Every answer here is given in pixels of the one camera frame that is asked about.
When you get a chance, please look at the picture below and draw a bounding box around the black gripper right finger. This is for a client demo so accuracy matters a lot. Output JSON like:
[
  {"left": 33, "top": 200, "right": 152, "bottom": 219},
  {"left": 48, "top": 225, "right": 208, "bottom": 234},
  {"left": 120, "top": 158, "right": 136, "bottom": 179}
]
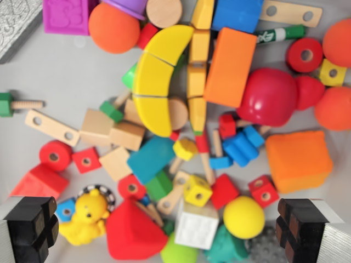
[{"left": 275, "top": 198, "right": 351, "bottom": 263}]

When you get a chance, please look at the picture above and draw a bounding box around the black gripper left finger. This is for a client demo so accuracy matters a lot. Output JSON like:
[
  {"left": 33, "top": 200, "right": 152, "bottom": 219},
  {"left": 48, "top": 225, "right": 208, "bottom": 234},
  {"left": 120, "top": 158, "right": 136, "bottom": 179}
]
[{"left": 0, "top": 196, "right": 59, "bottom": 263}]

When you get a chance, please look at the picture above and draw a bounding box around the red embossed soft cube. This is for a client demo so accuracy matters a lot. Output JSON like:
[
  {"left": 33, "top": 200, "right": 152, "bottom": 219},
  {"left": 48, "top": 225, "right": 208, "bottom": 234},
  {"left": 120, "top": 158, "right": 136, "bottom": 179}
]
[{"left": 9, "top": 163, "right": 69, "bottom": 201}]

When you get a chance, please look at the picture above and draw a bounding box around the grey plastic bin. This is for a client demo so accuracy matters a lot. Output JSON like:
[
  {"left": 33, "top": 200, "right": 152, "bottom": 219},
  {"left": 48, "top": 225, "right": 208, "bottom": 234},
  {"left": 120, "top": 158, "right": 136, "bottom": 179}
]
[{"left": 0, "top": 0, "right": 351, "bottom": 263}]

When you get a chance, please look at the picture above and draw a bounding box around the blue wooden cube with hole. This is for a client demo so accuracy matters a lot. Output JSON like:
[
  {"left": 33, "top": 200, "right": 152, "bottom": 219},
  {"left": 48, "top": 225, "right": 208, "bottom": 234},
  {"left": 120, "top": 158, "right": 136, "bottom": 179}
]
[{"left": 56, "top": 197, "right": 77, "bottom": 223}]

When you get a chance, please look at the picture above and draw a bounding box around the grey bumpy ball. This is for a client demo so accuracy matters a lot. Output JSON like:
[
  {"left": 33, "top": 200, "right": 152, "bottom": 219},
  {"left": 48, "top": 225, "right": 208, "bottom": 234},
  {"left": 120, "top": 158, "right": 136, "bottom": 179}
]
[{"left": 245, "top": 226, "right": 285, "bottom": 263}]

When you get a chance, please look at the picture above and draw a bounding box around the red wooden cube with hole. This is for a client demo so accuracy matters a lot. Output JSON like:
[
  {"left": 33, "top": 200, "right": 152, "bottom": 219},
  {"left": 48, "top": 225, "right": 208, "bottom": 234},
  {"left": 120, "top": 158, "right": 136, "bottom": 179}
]
[
  {"left": 71, "top": 147, "right": 103, "bottom": 174},
  {"left": 248, "top": 175, "right": 280, "bottom": 209}
]

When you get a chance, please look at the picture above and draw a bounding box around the yellow rubber bear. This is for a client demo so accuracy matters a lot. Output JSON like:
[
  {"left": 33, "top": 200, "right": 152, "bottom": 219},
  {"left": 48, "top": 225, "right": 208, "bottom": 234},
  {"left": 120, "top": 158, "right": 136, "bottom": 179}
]
[{"left": 59, "top": 188, "right": 110, "bottom": 246}]

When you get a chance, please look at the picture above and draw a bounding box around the yellow foam ball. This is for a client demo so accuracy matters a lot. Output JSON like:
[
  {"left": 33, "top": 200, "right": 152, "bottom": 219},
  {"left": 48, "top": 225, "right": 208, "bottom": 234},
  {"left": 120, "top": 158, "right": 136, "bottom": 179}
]
[{"left": 223, "top": 195, "right": 266, "bottom": 239}]

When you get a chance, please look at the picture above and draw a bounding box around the orange foam cube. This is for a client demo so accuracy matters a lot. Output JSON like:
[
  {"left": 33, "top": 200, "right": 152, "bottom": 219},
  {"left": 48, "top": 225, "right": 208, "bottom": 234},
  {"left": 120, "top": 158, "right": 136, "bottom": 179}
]
[{"left": 265, "top": 130, "right": 334, "bottom": 194}]

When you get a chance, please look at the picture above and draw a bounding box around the wooden strip with two holes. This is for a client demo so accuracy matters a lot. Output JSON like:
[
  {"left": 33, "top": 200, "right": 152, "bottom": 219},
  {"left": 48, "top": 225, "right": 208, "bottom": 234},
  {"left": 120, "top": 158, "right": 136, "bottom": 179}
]
[
  {"left": 156, "top": 170, "right": 191, "bottom": 216},
  {"left": 259, "top": 0, "right": 324, "bottom": 28},
  {"left": 24, "top": 108, "right": 81, "bottom": 147}
]

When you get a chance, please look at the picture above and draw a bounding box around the blue ribbed wooden piece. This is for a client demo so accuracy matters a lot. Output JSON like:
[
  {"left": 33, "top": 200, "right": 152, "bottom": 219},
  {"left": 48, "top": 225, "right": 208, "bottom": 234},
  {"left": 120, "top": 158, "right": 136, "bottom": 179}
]
[{"left": 222, "top": 125, "right": 265, "bottom": 167}]

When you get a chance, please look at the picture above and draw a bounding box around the large red foam cone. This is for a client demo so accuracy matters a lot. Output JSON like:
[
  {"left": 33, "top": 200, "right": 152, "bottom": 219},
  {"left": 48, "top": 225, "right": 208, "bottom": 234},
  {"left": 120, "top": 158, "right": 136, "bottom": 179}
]
[{"left": 105, "top": 199, "right": 168, "bottom": 261}]

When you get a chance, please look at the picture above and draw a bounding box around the white embossed soft block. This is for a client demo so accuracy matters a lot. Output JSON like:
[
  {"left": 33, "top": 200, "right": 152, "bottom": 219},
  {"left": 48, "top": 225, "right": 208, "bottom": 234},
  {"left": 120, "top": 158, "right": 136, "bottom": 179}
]
[{"left": 174, "top": 202, "right": 220, "bottom": 250}]

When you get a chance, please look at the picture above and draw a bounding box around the small blue wooden piece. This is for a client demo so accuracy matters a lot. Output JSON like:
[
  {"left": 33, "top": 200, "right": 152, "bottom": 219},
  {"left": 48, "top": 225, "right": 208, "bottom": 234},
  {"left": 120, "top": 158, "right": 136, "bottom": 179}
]
[{"left": 210, "top": 156, "right": 234, "bottom": 170}]

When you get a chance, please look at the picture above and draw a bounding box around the natural wooden block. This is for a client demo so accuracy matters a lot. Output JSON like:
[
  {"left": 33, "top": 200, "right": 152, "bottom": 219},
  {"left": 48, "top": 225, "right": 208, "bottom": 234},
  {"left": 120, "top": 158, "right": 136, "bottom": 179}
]
[
  {"left": 98, "top": 146, "right": 134, "bottom": 181},
  {"left": 109, "top": 122, "right": 146, "bottom": 152},
  {"left": 123, "top": 98, "right": 144, "bottom": 126},
  {"left": 79, "top": 108, "right": 115, "bottom": 147}
]

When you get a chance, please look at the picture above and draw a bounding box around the yellow wooden cube with holes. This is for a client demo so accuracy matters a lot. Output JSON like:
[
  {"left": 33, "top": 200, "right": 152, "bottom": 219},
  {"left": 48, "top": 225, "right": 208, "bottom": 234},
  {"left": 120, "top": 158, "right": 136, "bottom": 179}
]
[{"left": 183, "top": 175, "right": 213, "bottom": 208}]

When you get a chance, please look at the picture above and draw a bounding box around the green-headed wooden bolt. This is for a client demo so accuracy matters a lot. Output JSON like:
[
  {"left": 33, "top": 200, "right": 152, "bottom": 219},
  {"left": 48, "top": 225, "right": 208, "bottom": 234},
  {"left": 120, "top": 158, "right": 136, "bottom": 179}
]
[
  {"left": 0, "top": 92, "right": 46, "bottom": 118},
  {"left": 99, "top": 90, "right": 132, "bottom": 123}
]

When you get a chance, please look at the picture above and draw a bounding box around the short wooden dowel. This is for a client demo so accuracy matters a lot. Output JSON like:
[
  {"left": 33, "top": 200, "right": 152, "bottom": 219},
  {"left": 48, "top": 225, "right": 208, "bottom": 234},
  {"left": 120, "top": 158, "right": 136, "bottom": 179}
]
[{"left": 212, "top": 129, "right": 223, "bottom": 158}]

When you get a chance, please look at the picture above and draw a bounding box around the orange foam ball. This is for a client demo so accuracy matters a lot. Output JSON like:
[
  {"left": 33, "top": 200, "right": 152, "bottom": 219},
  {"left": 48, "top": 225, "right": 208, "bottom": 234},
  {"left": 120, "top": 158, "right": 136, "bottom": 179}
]
[
  {"left": 88, "top": 3, "right": 141, "bottom": 54},
  {"left": 314, "top": 87, "right": 351, "bottom": 132},
  {"left": 322, "top": 18, "right": 351, "bottom": 68}
]

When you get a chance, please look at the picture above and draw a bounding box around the light green foam ball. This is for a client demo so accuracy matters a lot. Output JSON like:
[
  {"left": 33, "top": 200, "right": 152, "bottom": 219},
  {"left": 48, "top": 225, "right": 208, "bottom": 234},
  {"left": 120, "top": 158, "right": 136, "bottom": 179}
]
[{"left": 160, "top": 232, "right": 199, "bottom": 263}]

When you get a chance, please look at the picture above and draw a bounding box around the small red wooden cube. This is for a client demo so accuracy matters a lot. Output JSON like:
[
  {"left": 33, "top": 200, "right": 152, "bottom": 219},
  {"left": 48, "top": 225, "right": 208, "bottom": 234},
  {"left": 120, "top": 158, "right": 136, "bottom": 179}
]
[{"left": 219, "top": 113, "right": 237, "bottom": 139}]

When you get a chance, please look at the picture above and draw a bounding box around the small round red toy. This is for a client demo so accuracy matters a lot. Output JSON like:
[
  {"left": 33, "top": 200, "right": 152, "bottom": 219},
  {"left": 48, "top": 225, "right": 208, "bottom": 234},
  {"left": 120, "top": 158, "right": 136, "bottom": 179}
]
[{"left": 295, "top": 76, "right": 326, "bottom": 111}]

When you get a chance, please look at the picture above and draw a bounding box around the large glossy red plastic toy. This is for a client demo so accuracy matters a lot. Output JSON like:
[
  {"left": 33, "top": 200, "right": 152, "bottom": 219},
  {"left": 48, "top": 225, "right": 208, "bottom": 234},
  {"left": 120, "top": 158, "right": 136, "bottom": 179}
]
[{"left": 237, "top": 67, "right": 298, "bottom": 127}]

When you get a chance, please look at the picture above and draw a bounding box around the green wooden block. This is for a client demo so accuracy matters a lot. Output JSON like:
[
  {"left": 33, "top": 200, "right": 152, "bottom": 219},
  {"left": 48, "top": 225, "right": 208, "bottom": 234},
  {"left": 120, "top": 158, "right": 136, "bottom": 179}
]
[{"left": 144, "top": 170, "right": 173, "bottom": 202}]

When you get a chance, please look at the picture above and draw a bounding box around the teal blue wooden block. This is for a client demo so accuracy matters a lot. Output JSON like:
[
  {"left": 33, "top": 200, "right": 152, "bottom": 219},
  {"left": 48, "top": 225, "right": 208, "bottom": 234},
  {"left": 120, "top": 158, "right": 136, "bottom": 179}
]
[{"left": 127, "top": 136, "right": 176, "bottom": 185}]

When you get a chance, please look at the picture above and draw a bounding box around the yellow hex-headed wooden bolt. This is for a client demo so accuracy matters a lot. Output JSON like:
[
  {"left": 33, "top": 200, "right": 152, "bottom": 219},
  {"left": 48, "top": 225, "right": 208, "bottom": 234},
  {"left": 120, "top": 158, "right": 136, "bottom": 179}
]
[{"left": 168, "top": 138, "right": 199, "bottom": 174}]

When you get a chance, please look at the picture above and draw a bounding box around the yellow wooden cube with hole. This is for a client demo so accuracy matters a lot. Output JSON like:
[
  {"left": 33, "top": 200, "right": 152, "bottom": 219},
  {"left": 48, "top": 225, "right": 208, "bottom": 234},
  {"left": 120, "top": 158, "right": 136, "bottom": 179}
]
[{"left": 319, "top": 59, "right": 348, "bottom": 87}]

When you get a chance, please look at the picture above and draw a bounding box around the natural wooden cylinder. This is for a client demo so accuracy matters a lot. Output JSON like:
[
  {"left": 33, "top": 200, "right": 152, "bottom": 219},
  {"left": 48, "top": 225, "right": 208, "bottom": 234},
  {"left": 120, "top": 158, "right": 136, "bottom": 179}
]
[{"left": 167, "top": 97, "right": 190, "bottom": 131}]

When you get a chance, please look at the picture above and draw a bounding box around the orange foam rectangular block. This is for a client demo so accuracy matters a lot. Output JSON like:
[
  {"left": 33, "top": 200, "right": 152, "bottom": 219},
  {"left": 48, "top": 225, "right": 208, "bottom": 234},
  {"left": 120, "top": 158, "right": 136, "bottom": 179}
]
[{"left": 203, "top": 27, "right": 258, "bottom": 108}]

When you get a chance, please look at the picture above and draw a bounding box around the green plastic piece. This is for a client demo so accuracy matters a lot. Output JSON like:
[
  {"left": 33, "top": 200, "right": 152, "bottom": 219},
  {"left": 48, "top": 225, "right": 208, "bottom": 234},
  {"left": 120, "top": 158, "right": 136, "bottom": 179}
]
[{"left": 122, "top": 62, "right": 138, "bottom": 89}]

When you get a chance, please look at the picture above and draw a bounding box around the yellow-orange sliced wooden vegetable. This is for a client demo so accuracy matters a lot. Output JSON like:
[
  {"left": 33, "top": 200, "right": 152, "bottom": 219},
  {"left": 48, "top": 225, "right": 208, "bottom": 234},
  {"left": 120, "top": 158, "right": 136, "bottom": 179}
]
[{"left": 188, "top": 0, "right": 215, "bottom": 135}]

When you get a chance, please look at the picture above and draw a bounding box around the yellow sliced wooden banana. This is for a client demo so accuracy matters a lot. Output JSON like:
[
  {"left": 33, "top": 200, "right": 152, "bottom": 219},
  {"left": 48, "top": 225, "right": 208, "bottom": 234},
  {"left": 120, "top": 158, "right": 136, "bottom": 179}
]
[{"left": 132, "top": 24, "right": 195, "bottom": 138}]

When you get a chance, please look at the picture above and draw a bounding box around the silver embossed block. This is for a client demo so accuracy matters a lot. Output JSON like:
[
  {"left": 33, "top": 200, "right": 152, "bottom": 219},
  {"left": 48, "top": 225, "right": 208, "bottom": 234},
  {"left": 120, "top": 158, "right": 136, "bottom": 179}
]
[{"left": 0, "top": 0, "right": 44, "bottom": 64}]

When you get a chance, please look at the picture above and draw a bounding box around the green dry-erase marker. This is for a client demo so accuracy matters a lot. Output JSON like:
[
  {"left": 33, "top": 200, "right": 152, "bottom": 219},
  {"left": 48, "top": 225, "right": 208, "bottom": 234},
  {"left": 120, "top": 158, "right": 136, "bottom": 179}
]
[{"left": 254, "top": 24, "right": 307, "bottom": 46}]

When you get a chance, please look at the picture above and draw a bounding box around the purple embossed soft block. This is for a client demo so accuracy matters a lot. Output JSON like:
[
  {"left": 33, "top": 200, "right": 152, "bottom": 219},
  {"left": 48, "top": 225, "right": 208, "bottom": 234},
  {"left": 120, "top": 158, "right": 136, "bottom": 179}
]
[{"left": 43, "top": 0, "right": 97, "bottom": 36}]

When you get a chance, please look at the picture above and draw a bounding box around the small red wooden block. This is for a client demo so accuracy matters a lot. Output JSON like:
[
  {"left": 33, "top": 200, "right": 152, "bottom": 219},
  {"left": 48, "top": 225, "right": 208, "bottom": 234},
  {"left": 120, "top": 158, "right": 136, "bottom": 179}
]
[{"left": 137, "top": 23, "right": 159, "bottom": 50}]

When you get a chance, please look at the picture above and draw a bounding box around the blue foam block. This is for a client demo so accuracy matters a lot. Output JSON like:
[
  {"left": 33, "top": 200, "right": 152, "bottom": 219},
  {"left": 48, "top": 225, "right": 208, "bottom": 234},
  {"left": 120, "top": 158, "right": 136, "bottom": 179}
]
[{"left": 211, "top": 0, "right": 264, "bottom": 34}]

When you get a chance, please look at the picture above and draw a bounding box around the purple plastic cup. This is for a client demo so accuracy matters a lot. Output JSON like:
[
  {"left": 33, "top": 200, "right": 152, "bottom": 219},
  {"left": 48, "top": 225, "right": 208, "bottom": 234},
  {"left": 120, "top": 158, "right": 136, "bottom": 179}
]
[{"left": 104, "top": 0, "right": 148, "bottom": 21}]

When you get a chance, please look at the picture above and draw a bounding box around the natural wooden round disc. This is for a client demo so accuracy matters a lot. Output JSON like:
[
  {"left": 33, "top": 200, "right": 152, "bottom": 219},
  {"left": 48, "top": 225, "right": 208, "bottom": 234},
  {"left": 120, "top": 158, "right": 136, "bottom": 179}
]
[{"left": 145, "top": 0, "right": 183, "bottom": 29}]

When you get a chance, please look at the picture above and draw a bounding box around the black-white checkered ring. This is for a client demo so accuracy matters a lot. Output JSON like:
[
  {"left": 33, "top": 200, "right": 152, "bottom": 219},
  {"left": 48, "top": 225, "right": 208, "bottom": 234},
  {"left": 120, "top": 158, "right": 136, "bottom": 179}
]
[{"left": 77, "top": 184, "right": 116, "bottom": 213}]

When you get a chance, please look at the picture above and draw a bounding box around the blue-handled wooden toy tool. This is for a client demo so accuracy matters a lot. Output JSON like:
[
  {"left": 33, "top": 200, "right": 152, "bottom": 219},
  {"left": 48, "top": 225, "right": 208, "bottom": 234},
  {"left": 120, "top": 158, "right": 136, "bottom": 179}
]
[{"left": 135, "top": 193, "right": 165, "bottom": 228}]

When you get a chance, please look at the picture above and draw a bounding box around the red-handled wooden stick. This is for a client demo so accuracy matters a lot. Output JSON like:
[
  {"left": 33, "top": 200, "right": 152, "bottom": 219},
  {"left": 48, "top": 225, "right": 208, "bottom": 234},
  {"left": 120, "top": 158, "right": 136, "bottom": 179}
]
[{"left": 195, "top": 133, "right": 217, "bottom": 186}]

